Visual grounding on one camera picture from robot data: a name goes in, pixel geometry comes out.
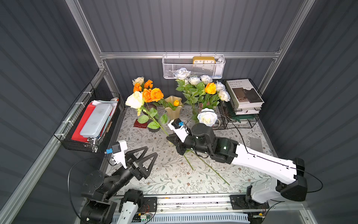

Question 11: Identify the red folder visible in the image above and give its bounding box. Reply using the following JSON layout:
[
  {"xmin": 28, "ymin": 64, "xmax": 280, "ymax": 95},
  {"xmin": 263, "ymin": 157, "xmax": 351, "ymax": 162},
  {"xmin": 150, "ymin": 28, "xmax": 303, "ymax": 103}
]
[{"xmin": 71, "ymin": 103, "xmax": 96, "ymax": 143}]

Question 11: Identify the white hardcover book stack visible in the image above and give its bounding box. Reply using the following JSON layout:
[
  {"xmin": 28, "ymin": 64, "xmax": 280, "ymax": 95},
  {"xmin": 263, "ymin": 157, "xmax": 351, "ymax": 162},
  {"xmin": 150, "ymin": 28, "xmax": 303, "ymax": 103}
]
[{"xmin": 225, "ymin": 79, "xmax": 264, "ymax": 115}]

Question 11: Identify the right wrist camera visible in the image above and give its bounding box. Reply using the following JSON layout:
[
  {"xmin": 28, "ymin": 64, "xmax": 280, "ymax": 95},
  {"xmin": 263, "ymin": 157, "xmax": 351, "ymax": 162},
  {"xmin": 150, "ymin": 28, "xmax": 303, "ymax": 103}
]
[{"xmin": 168, "ymin": 118, "xmax": 190, "ymax": 143}]

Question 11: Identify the orange tulip bud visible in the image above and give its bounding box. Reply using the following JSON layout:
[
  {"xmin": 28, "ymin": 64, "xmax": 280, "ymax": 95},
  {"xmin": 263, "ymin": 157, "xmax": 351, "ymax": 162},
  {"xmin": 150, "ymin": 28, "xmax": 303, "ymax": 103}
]
[{"xmin": 168, "ymin": 100, "xmax": 180, "ymax": 111}]

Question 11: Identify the orange yellow rose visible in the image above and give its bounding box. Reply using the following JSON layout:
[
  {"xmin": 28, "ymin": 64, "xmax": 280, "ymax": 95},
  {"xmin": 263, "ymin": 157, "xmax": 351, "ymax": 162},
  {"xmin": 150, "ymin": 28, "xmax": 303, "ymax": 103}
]
[{"xmin": 133, "ymin": 83, "xmax": 142, "ymax": 92}]

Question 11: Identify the red wallet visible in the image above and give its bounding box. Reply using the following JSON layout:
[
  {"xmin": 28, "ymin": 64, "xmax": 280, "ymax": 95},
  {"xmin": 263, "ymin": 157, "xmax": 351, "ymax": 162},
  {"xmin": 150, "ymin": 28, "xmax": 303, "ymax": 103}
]
[{"xmin": 133, "ymin": 120, "xmax": 148, "ymax": 129}]

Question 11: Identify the white plastic case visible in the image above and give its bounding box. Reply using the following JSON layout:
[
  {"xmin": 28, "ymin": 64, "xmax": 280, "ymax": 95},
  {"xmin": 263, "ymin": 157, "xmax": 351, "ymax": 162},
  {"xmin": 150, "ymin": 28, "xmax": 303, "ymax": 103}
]
[{"xmin": 80, "ymin": 103, "xmax": 113, "ymax": 138}]

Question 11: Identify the white wire wall basket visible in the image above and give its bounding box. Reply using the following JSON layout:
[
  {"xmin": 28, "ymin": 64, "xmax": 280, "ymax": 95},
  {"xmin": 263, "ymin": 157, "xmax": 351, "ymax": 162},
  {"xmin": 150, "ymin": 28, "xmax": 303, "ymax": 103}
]
[{"xmin": 162, "ymin": 54, "xmax": 226, "ymax": 79}]

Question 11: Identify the orange flower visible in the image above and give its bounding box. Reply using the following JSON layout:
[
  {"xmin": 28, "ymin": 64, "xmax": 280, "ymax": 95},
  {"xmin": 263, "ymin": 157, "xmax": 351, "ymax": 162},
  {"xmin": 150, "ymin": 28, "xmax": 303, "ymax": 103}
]
[
  {"xmin": 203, "ymin": 83, "xmax": 217, "ymax": 109},
  {"xmin": 144, "ymin": 80, "xmax": 153, "ymax": 89}
]

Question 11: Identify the black wire wall basket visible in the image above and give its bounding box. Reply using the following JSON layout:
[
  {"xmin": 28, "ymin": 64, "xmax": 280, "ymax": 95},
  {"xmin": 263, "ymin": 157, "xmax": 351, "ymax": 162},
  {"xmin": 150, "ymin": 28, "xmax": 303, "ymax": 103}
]
[{"xmin": 54, "ymin": 85, "xmax": 123, "ymax": 153}]

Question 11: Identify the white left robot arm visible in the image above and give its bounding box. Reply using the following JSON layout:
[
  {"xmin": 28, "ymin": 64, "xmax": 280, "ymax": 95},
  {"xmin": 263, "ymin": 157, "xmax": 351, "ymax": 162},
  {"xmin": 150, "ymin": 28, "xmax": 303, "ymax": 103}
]
[{"xmin": 73, "ymin": 144, "xmax": 158, "ymax": 224}]

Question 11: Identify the purple glass vase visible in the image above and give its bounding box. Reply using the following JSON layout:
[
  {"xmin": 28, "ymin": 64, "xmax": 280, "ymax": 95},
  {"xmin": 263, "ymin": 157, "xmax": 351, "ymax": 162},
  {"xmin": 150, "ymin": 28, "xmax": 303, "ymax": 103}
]
[{"xmin": 142, "ymin": 104, "xmax": 161, "ymax": 133}]

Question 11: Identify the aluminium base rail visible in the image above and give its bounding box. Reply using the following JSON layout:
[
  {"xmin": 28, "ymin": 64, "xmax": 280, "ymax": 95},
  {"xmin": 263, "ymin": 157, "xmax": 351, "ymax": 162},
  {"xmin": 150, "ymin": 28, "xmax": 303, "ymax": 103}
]
[{"xmin": 74, "ymin": 193, "xmax": 308, "ymax": 224}]

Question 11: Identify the black wire desk organizer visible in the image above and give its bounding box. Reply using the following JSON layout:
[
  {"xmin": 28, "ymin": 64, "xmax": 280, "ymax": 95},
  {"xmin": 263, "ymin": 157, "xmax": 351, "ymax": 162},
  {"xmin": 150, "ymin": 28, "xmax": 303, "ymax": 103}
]
[{"xmin": 199, "ymin": 78, "xmax": 264, "ymax": 130}]

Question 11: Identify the yellow ruffled vase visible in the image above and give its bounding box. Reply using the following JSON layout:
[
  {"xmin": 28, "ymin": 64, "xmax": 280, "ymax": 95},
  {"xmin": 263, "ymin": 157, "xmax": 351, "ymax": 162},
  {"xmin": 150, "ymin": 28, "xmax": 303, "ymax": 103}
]
[{"xmin": 164, "ymin": 96, "xmax": 183, "ymax": 120}]

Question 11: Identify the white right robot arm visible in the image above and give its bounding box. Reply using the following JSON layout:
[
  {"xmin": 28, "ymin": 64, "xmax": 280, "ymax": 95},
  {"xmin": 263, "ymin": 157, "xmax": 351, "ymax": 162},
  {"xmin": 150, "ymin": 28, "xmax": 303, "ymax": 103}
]
[{"xmin": 167, "ymin": 119, "xmax": 310, "ymax": 203}]

